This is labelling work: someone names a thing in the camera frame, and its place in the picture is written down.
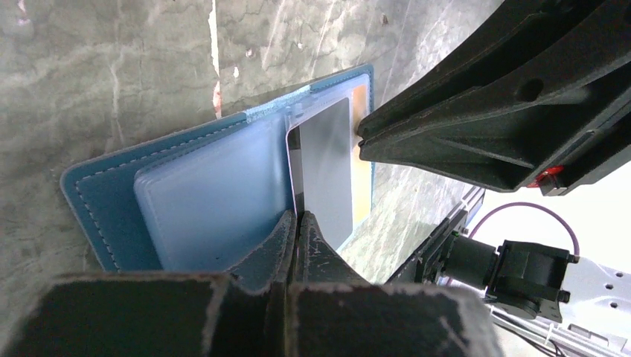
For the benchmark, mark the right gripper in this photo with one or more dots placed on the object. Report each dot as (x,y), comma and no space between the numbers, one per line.
(557,122)

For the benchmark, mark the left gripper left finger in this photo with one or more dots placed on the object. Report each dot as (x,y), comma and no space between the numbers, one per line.
(238,312)

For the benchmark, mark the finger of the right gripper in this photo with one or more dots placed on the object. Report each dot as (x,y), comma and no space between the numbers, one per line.
(514,34)

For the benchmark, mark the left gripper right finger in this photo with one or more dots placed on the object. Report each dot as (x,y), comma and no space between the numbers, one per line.
(332,312)

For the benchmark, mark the blue card holder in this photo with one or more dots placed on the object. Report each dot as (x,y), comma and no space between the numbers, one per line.
(202,198)

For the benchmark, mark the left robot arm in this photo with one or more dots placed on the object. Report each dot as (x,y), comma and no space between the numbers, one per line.
(516,282)

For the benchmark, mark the orange card behind grey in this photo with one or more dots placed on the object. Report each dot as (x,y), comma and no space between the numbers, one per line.
(361,171)

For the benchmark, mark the grey card in holder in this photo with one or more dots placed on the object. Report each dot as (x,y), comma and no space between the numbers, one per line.
(319,158)

